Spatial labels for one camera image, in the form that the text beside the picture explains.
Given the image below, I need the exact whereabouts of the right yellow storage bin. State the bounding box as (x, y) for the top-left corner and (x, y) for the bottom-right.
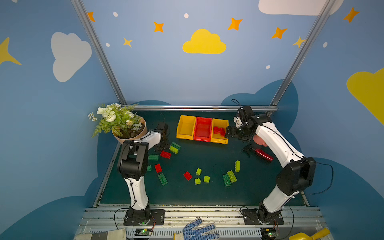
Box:
(211, 119), (229, 145)

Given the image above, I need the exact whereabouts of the left green circuit board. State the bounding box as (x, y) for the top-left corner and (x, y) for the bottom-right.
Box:
(135, 229), (153, 237)

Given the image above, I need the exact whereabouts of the small lime lego brick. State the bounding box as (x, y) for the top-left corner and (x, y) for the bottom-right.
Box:
(196, 168), (202, 176)

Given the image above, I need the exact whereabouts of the blue dotted work glove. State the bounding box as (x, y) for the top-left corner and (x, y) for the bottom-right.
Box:
(181, 219), (220, 240)

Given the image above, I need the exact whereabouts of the artificial white flower plant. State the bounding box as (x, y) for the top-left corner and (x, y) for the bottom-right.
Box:
(88, 103), (141, 137)

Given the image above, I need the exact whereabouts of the lime green lego brick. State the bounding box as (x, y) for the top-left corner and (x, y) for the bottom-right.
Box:
(170, 146), (179, 154)

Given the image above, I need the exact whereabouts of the dark green lego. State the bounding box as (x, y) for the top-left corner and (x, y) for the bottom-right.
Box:
(223, 175), (232, 187)
(158, 173), (168, 186)
(148, 155), (159, 161)

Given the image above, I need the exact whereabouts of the left yellow storage bin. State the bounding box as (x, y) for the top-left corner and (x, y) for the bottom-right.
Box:
(177, 115), (197, 140)

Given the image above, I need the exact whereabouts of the pink watering can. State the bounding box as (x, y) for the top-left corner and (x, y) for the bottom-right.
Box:
(253, 135), (268, 147)

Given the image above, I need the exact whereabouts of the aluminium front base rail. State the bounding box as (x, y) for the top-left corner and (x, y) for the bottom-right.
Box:
(76, 205), (328, 240)

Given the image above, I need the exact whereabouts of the dark green lego bottom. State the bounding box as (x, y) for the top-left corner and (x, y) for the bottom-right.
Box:
(223, 175), (232, 187)

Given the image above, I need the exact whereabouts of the green circuit board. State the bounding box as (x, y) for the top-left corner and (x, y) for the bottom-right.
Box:
(261, 228), (279, 240)
(135, 229), (153, 237)

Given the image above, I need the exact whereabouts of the aluminium back frame rail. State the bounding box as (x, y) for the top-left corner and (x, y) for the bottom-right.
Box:
(130, 104), (278, 113)

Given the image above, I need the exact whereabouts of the long lime lego diagonal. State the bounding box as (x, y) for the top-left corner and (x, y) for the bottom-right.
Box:
(227, 171), (237, 183)

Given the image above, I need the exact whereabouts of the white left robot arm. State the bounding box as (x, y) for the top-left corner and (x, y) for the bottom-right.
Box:
(117, 122), (170, 222)

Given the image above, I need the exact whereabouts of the red middle storage bin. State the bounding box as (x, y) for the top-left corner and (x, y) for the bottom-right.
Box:
(194, 117), (213, 142)

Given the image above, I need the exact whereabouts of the left aluminium frame post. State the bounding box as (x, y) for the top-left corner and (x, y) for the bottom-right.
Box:
(71, 0), (127, 105)

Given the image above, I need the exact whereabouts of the yellow storage bin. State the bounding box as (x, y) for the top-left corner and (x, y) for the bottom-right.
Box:
(177, 115), (197, 140)
(211, 119), (229, 145)

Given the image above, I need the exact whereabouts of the red lego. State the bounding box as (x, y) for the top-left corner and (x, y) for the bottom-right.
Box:
(161, 151), (172, 159)

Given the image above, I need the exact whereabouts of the small red lego brick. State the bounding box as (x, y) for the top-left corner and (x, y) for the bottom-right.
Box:
(213, 127), (221, 134)

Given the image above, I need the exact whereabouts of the right aluminium frame post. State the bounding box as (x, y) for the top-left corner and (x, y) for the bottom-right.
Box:
(270, 0), (336, 109)

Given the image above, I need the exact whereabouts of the aluminium frame post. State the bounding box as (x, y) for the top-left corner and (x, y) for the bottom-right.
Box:
(71, 0), (127, 105)
(270, 0), (336, 109)

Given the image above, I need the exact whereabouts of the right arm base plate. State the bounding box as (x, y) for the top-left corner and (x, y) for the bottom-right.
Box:
(240, 209), (285, 225)

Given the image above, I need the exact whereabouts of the yellow plastic scoop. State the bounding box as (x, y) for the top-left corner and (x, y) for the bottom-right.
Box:
(288, 227), (331, 240)

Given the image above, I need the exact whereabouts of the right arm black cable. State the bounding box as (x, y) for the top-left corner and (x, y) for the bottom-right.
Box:
(230, 98), (334, 196)

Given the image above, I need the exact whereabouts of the lime lego cube right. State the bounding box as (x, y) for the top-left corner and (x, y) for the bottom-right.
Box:
(204, 176), (210, 184)

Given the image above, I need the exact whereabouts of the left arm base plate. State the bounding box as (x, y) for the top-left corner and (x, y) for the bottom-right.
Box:
(123, 209), (165, 226)

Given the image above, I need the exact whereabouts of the right green circuit board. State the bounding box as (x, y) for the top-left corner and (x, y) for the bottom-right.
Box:
(261, 228), (279, 240)

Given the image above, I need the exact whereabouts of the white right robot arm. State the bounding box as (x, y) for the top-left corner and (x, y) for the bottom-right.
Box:
(226, 106), (317, 225)

